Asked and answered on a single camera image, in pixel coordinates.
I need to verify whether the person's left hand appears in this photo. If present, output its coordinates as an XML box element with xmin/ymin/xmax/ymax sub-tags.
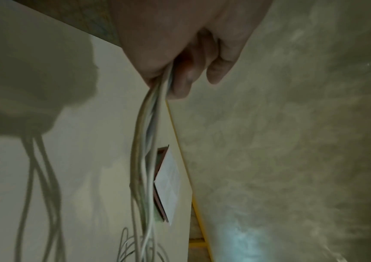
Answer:
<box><xmin>107</xmin><ymin>0</ymin><xmax>274</xmax><ymax>101</ymax></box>

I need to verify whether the white charging cable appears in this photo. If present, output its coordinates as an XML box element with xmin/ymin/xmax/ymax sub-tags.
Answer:
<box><xmin>116</xmin><ymin>63</ymin><xmax>176</xmax><ymax>262</ymax></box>

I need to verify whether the white table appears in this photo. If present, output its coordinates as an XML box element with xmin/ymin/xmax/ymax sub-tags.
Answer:
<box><xmin>0</xmin><ymin>0</ymin><xmax>193</xmax><ymax>262</ymax></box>

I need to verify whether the white folded paper sheet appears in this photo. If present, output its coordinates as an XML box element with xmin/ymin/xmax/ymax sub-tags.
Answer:
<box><xmin>154</xmin><ymin>147</ymin><xmax>182</xmax><ymax>226</ymax></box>

